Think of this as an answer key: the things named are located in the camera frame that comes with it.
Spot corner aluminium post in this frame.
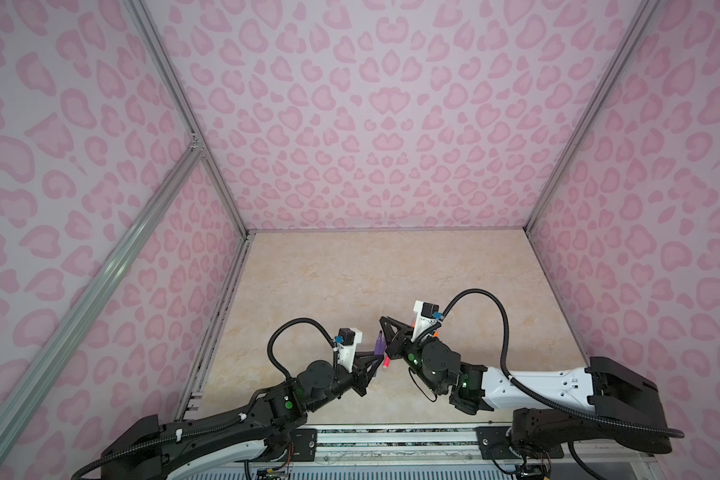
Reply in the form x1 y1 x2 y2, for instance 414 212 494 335
123 0 249 240
524 0 664 237

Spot purple marker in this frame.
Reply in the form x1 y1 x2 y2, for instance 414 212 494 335
374 331 386 360

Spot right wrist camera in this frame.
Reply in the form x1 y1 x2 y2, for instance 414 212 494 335
411 300 443 344

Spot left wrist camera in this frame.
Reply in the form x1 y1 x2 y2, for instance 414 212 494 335
334 327 363 373

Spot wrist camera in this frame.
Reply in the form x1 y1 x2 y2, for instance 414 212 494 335
334 327 363 373
411 300 443 344

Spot diagonal aluminium frame bar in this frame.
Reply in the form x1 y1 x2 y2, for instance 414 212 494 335
0 145 205 466

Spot right black corrugated cable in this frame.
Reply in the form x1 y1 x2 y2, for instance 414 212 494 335
434 288 686 439

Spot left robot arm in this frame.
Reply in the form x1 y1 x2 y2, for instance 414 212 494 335
71 352 383 479

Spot left corner aluminium post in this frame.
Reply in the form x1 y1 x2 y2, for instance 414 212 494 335
123 0 249 240

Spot right corner aluminium post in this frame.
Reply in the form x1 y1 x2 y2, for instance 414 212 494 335
524 0 664 237

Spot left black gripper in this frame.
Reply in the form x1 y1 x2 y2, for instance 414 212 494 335
308 349 385 415

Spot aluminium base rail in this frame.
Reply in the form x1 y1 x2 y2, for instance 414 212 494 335
136 422 667 480

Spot black corrugated cable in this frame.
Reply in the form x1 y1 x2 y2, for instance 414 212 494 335
434 288 686 439
266 317 337 380

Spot left black corrugated cable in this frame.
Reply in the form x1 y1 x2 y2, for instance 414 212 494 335
266 317 337 380

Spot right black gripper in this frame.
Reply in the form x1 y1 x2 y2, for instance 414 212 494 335
376 318 446 395

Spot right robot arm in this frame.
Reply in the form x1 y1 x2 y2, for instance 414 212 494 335
380 317 672 455

